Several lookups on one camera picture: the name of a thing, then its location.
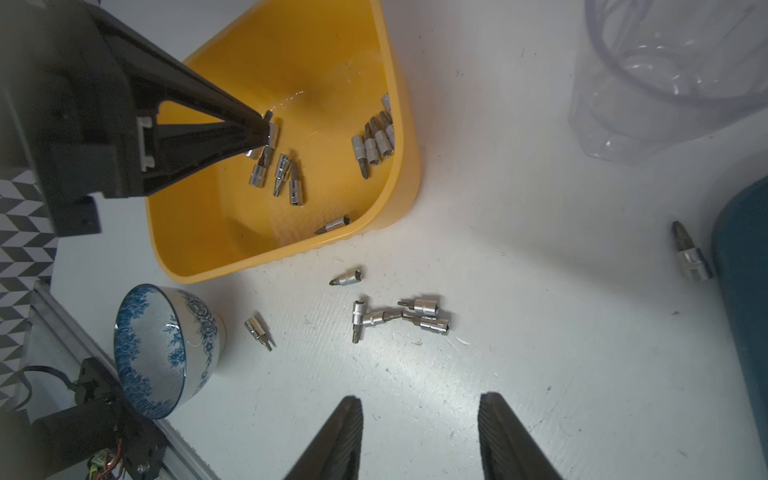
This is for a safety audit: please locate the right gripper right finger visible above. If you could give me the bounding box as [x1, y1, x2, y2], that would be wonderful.
[478, 392, 562, 480]

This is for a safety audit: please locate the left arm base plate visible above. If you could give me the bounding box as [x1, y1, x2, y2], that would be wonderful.
[1, 357, 168, 479]

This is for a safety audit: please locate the clear plastic cup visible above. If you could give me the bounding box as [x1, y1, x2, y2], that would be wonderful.
[568, 1, 767, 164]

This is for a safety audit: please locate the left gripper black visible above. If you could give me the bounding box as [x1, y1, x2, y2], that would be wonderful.
[1, 1, 270, 237]

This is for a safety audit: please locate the yellow plastic storage box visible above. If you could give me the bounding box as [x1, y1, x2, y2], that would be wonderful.
[146, 1, 421, 284]

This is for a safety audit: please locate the teal tray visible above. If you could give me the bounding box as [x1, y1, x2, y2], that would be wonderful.
[711, 178, 767, 453]

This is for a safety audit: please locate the silver socket bit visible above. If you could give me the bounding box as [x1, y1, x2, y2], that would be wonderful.
[364, 123, 381, 165]
[397, 298, 439, 317]
[402, 314, 450, 334]
[246, 146, 274, 188]
[289, 161, 304, 206]
[362, 310, 403, 327]
[352, 300, 366, 344]
[369, 117, 393, 158]
[315, 215, 350, 235]
[329, 268, 363, 286]
[671, 220, 713, 282]
[264, 110, 279, 150]
[351, 135, 369, 179]
[380, 94, 396, 147]
[273, 154, 293, 197]
[244, 316, 273, 351]

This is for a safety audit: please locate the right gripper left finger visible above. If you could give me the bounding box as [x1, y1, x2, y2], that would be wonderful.
[284, 395, 364, 480]

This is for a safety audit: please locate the blue white ceramic bowl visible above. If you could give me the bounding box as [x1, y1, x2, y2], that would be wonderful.
[113, 284, 227, 420]

